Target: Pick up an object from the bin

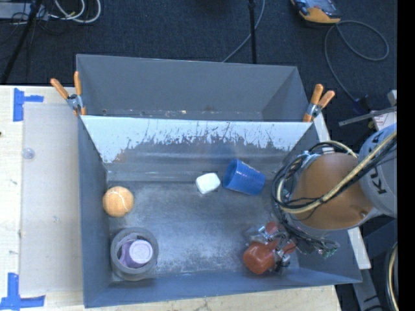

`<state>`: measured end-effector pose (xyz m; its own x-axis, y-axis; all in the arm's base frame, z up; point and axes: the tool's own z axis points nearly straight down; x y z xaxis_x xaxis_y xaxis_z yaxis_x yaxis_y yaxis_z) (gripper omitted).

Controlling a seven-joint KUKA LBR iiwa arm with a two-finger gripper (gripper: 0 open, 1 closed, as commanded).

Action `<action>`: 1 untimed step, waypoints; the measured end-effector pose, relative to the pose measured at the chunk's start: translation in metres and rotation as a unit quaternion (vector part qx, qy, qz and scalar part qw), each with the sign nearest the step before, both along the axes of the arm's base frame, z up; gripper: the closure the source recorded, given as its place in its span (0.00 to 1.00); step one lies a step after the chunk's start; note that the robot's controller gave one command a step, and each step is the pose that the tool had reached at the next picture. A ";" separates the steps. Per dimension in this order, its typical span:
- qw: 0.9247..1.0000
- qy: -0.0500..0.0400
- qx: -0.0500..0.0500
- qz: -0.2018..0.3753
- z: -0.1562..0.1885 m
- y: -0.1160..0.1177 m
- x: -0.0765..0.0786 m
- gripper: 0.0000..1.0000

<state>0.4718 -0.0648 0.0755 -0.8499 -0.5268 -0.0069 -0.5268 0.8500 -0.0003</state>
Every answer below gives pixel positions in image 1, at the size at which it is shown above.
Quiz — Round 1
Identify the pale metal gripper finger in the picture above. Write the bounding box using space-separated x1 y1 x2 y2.
249 226 283 244
272 247 292 269

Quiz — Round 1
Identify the red-orange plastic toy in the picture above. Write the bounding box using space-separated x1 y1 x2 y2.
242 221 298 275

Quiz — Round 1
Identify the blue plastic cup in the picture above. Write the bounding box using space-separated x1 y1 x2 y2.
222 158 267 196

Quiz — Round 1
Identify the grey metal bin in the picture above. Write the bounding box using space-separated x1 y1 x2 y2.
75 53 363 309

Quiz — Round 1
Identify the white sponge block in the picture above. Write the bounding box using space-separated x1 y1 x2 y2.
195 172 222 195

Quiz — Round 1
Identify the grey tape roll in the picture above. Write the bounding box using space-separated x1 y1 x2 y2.
110 227 160 281

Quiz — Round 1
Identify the orange ball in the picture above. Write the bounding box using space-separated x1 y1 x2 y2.
102 185 135 218

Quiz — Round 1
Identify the pale wood board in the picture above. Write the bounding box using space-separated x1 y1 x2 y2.
18 103 84 300

